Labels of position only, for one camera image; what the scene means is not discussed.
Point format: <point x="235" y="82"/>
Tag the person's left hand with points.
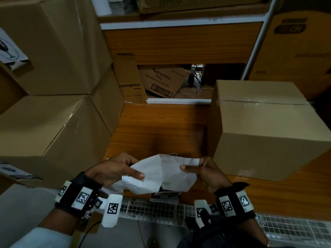
<point x="111" y="170"/>

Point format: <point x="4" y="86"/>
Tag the person's right hand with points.
<point x="212" y="175"/>

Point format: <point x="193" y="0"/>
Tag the fragile sticker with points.
<point x="155" y="175"/>
<point x="15" y="170"/>
<point x="10" y="51"/>

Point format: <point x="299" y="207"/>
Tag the stack of fragile stickers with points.
<point x="165" y="196"/>

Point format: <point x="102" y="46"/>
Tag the squarish taped cardboard box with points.
<point x="263" y="147"/>

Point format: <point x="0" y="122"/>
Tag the medium taped cardboard box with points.
<point x="57" y="142"/>

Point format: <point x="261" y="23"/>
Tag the small taped cardboard box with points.
<point x="107" y="103"/>

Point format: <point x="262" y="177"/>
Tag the large stapled cardboard box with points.
<point x="59" y="43"/>

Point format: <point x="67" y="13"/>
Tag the person's left forearm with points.
<point x="59" y="220"/>

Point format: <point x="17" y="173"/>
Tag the person's right forearm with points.
<point x="254" y="232"/>

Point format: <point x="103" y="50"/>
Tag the person's foot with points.
<point x="152" y="242"/>

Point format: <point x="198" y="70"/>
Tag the flattened printed cardboard carton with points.
<point x="128" y="77"/>

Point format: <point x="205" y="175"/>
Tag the person's white sleeve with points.
<point x="41" y="238"/>

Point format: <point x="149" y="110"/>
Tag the barcode printed cardboard box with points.
<point x="163" y="80"/>

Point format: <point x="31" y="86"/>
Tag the large cardboard box dark band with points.
<point x="292" y="56"/>

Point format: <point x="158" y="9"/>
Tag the large cardboard box white sticker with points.
<point x="196" y="3"/>

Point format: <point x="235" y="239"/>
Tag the right wrist tracker band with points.
<point x="234" y="204"/>

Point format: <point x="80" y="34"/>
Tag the wrist tracker band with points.
<point x="77" y="194"/>
<point x="234" y="204"/>

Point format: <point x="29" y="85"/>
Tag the left wrist tracker band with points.
<point x="77" y="194"/>

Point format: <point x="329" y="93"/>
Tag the stack of grey cards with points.
<point x="120" y="5"/>

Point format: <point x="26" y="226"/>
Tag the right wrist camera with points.
<point x="200" y="211"/>

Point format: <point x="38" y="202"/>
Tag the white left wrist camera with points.
<point x="111" y="211"/>

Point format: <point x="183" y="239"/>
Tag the white frame bar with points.
<point x="23" y="204"/>

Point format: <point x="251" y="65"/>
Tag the wooden shelf unit white frame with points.
<point x="181" y="42"/>

